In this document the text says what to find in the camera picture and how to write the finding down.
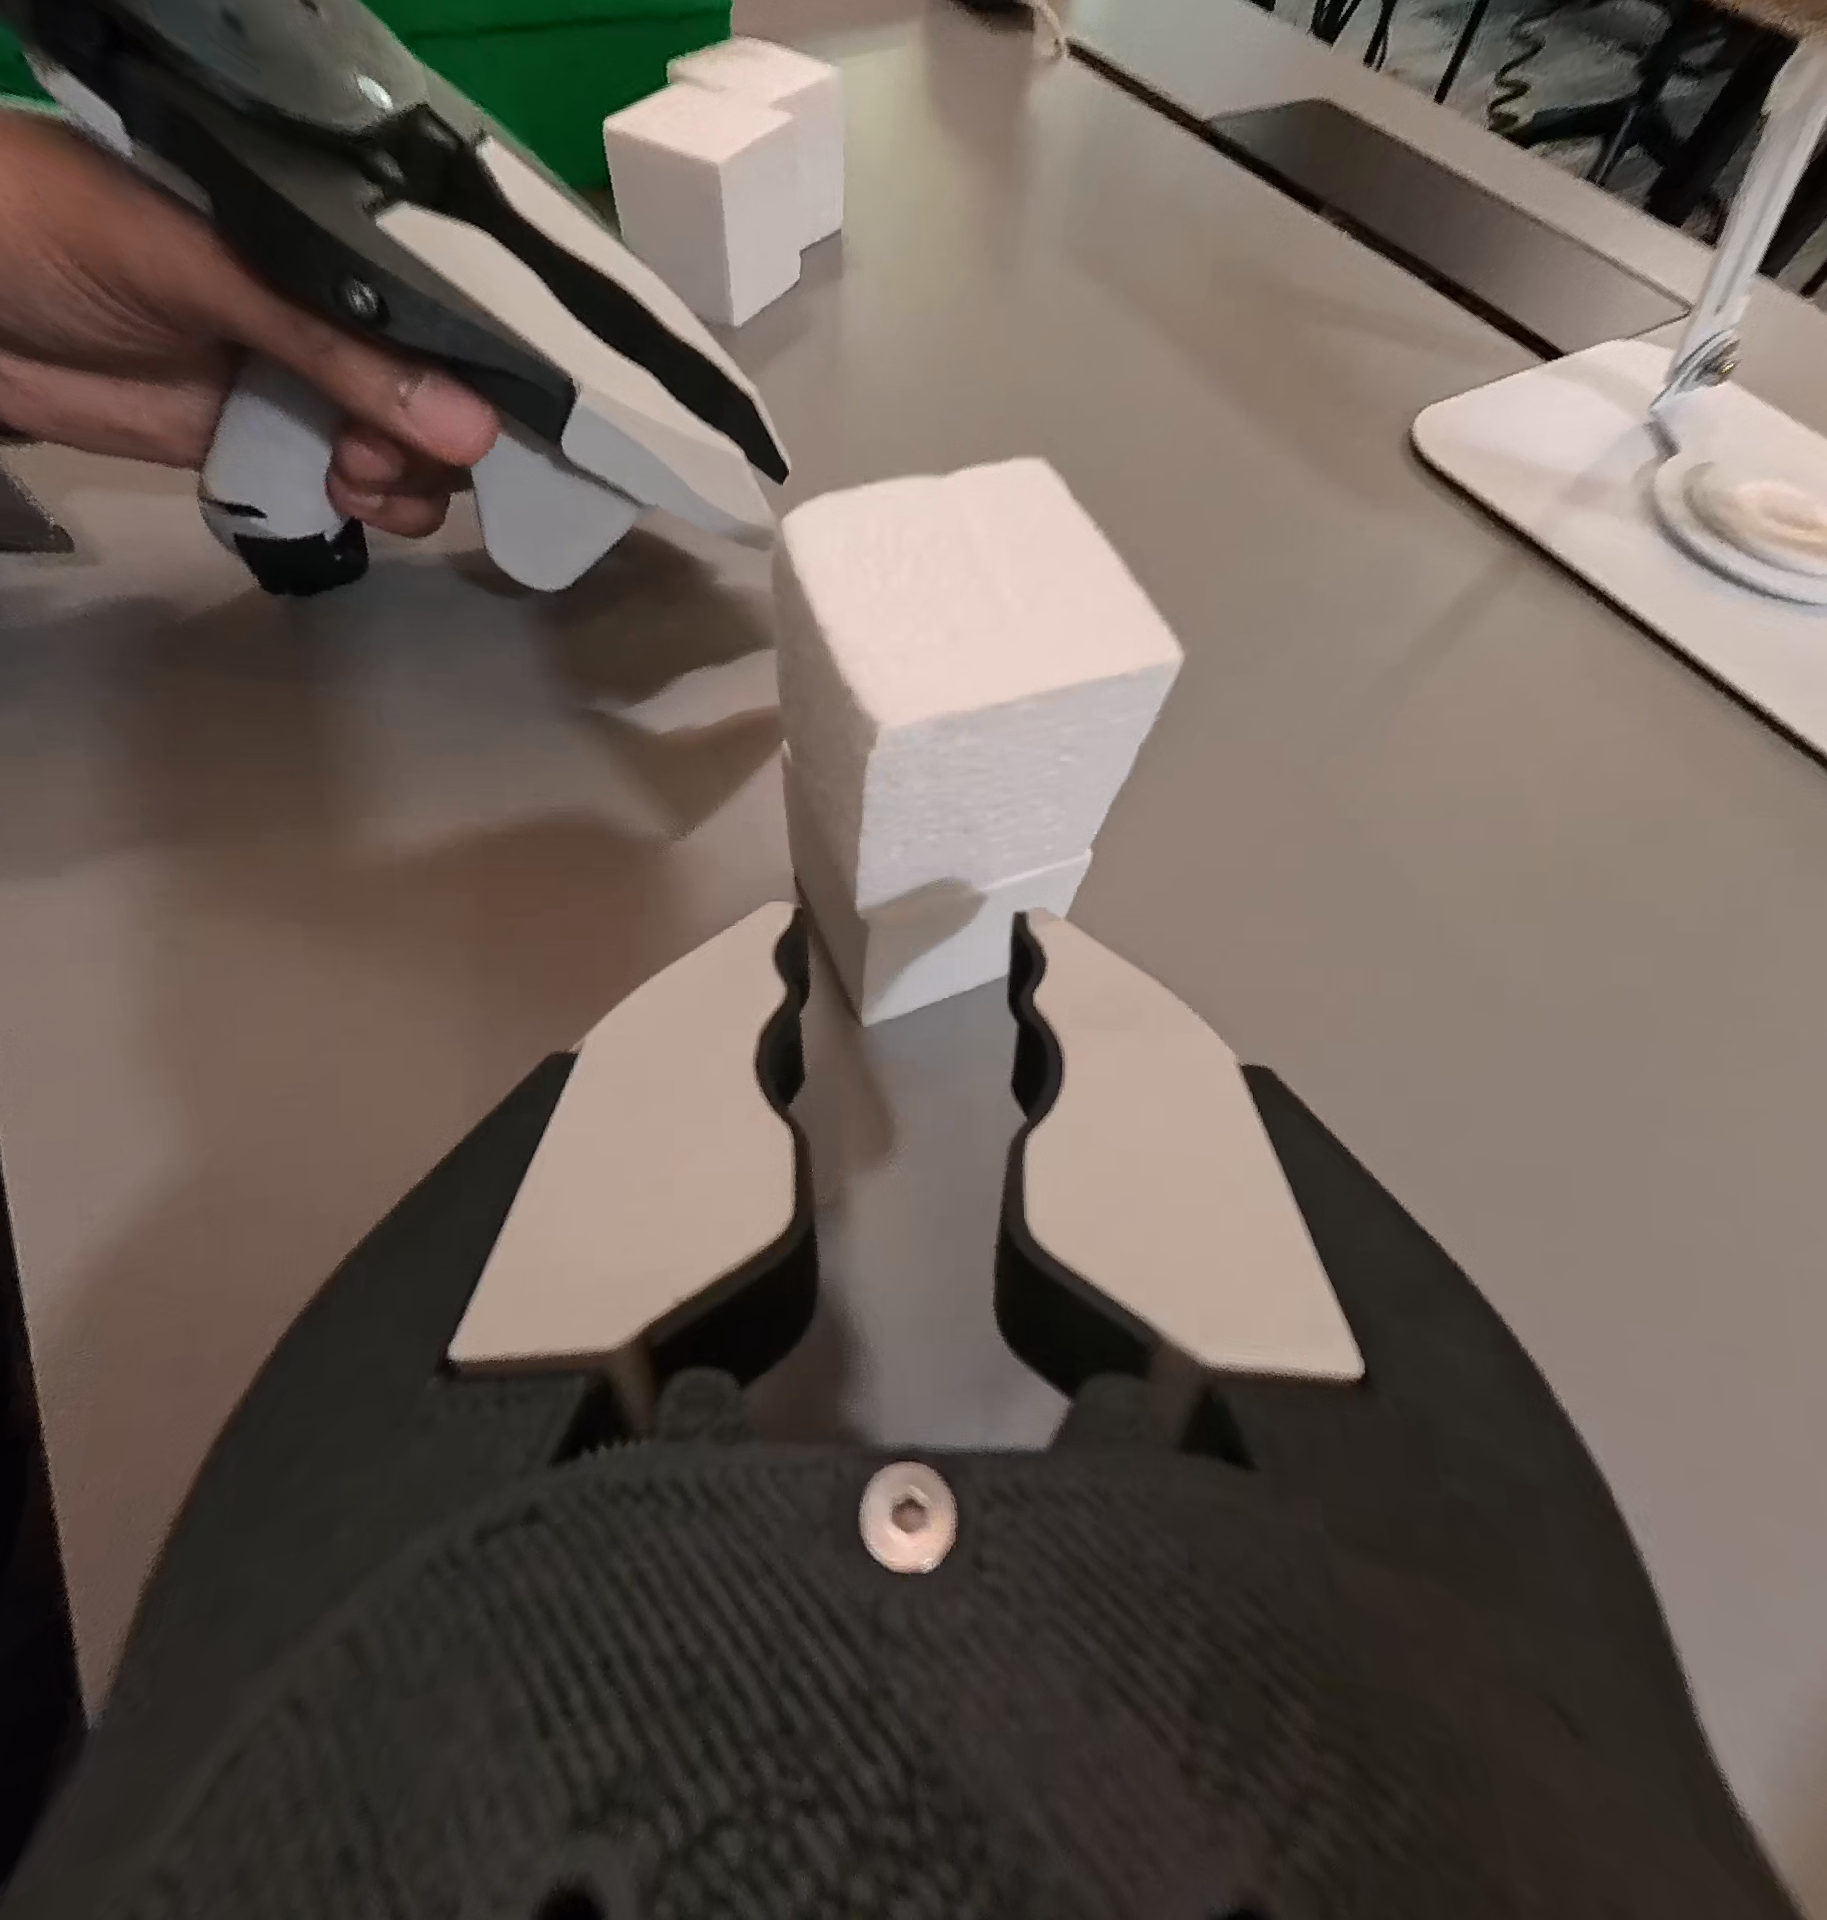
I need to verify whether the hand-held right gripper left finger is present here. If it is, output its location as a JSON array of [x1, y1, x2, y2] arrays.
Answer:
[[446, 900, 822, 1426]]

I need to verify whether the white foam block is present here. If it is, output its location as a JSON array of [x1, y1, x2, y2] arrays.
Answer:
[[781, 741, 1095, 1031], [602, 93, 815, 327], [776, 457, 1189, 919], [666, 36, 850, 248]]

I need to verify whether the dark desk cable flap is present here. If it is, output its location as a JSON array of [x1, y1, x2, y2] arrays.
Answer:
[[1206, 97, 1688, 359]]

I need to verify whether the grey desk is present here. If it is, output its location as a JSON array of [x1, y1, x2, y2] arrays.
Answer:
[[0, 0, 1827, 1920]]

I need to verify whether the wooden document holder stand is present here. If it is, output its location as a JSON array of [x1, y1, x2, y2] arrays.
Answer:
[[1412, 0, 1827, 796]]

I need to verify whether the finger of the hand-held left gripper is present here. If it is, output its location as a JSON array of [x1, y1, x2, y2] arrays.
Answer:
[[380, 186, 789, 533], [469, 136, 789, 483]]

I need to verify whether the green plastic bin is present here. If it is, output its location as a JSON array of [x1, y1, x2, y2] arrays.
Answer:
[[0, 0, 735, 196]]

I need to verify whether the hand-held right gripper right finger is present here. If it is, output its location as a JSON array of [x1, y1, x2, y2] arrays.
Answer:
[[997, 906, 1366, 1423]]

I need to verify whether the person's left hand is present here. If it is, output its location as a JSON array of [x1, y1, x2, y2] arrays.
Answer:
[[0, 97, 500, 538]]

